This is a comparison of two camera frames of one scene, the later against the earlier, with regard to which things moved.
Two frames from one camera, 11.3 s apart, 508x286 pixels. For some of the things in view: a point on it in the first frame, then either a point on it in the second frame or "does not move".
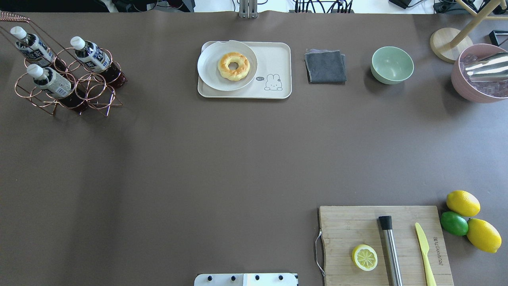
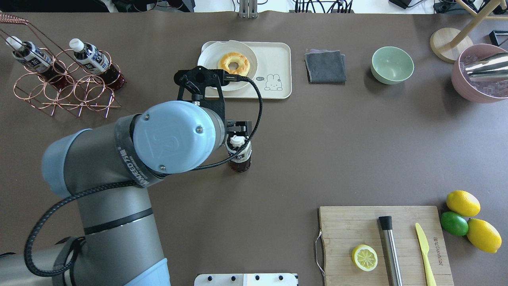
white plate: (208, 61) does not move
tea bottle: (33, 47) to (32, 58)
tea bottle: (50, 80) to (241, 163)
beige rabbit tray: (273, 78) does not move
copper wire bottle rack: (82, 81) does not move
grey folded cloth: (326, 66) does not move
